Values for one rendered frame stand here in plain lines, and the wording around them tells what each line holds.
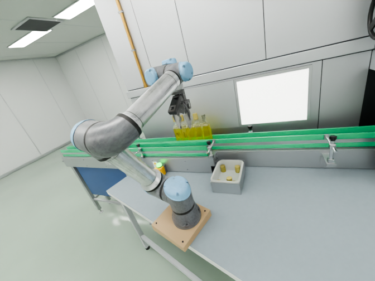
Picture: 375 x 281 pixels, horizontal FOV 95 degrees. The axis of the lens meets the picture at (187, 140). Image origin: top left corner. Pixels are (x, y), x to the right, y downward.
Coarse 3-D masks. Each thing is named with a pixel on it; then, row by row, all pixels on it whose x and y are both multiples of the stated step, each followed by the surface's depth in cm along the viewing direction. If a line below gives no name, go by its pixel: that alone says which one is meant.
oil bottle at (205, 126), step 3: (201, 123) 123; (204, 123) 121; (207, 123) 121; (201, 126) 123; (204, 126) 122; (207, 126) 121; (201, 129) 124; (204, 129) 123; (207, 129) 122; (210, 129) 126; (204, 132) 124; (207, 132) 123; (210, 132) 126; (204, 135) 126; (207, 135) 125; (210, 135) 126; (204, 138) 127; (207, 138) 126; (210, 138) 126
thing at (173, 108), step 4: (172, 96) 90; (176, 96) 88; (180, 96) 88; (172, 100) 88; (176, 100) 87; (180, 100) 88; (172, 104) 86; (176, 104) 85; (172, 108) 84; (176, 108) 84; (168, 112) 85; (172, 112) 84; (176, 112) 84
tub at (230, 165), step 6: (222, 162) 119; (228, 162) 117; (234, 162) 115; (240, 162) 113; (216, 168) 112; (228, 168) 118; (234, 168) 117; (216, 174) 110; (222, 174) 116; (228, 174) 115; (234, 174) 113; (240, 174) 101; (216, 180) 101; (222, 180) 111; (234, 180) 108; (240, 180) 97
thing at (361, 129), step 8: (328, 128) 99; (336, 128) 97; (344, 128) 96; (352, 128) 94; (360, 128) 93; (368, 128) 92; (216, 136) 129; (224, 136) 126; (232, 136) 124; (240, 136) 121; (248, 136) 119; (256, 136) 117; (264, 136) 115; (272, 136) 113
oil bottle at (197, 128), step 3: (195, 123) 125; (198, 123) 124; (195, 126) 124; (198, 126) 123; (195, 129) 126; (198, 129) 125; (195, 132) 127; (198, 132) 126; (201, 132) 126; (195, 135) 128; (198, 135) 127; (201, 135) 126; (198, 138) 128; (201, 138) 127
